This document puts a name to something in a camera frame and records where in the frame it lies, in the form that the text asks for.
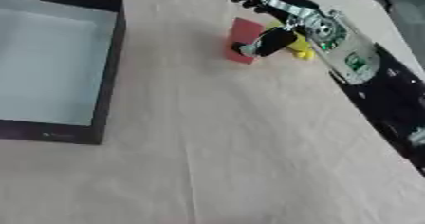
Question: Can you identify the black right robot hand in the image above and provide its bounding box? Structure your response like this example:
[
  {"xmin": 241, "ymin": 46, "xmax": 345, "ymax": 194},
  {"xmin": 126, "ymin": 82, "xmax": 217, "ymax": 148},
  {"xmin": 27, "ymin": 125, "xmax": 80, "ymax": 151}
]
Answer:
[{"xmin": 229, "ymin": 0, "xmax": 325, "ymax": 58}]

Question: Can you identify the black box with white inside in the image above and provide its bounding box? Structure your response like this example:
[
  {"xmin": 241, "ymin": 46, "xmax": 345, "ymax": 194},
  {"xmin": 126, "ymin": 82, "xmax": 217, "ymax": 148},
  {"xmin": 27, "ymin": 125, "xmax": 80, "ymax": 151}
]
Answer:
[{"xmin": 0, "ymin": 0, "xmax": 128, "ymax": 146}]

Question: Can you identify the yellow toy figure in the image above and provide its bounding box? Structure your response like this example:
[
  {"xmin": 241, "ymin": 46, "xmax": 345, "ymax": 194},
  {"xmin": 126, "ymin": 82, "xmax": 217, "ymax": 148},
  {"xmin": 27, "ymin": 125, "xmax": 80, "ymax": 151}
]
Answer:
[{"xmin": 264, "ymin": 20, "xmax": 318, "ymax": 60}]

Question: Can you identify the red rectangular block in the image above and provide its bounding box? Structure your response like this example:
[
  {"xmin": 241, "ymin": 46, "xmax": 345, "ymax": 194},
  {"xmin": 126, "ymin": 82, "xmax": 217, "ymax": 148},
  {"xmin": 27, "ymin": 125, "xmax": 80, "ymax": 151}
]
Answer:
[{"xmin": 222, "ymin": 16, "xmax": 268, "ymax": 65}]

